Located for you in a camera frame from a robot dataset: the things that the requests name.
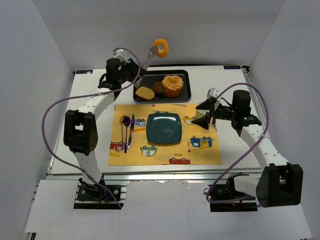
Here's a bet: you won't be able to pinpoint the dark teal square plate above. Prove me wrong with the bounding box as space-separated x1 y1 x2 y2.
146 113 182 145

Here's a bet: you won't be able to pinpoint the yellow vehicle print placemat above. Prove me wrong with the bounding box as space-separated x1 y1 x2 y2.
108 103 222 166

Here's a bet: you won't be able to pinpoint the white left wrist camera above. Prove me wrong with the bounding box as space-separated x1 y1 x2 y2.
113 49 128 63

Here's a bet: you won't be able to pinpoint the glazed ring donut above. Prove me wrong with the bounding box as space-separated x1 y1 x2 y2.
153 38 169 58

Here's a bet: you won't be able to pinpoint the brown chocolate croissant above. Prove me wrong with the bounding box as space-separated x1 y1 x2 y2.
152 82 165 98

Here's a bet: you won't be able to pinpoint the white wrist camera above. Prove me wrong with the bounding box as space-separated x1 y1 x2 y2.
113 49 128 63
207 87 219 100

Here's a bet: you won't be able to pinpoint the purple iridescent knife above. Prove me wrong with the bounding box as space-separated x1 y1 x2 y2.
126 114 135 150

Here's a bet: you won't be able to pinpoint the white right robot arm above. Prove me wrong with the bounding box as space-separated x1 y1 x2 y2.
192 88 304 208

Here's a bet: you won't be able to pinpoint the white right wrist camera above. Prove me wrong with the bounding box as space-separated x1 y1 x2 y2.
207 87 219 100

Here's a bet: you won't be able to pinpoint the pale yellow cup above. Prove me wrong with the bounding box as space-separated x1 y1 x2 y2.
195 109 207 119

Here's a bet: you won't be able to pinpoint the purple iridescent spoon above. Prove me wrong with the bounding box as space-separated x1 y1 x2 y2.
123 116 131 154

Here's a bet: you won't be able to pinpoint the black baking tray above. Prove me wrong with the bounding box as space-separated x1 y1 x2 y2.
132 69 192 104

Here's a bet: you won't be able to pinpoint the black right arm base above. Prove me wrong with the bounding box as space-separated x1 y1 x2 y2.
209 172 259 213

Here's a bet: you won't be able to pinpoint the silver metal tongs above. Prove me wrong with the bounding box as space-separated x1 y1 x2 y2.
142 45 159 70

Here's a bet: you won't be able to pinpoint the sugared orange brioche bun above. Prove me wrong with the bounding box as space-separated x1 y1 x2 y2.
161 75 184 98

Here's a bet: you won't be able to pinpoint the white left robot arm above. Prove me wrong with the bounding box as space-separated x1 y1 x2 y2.
63 57 144 184

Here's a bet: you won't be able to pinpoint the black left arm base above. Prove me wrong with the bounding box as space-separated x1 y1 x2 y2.
73 178 121 210

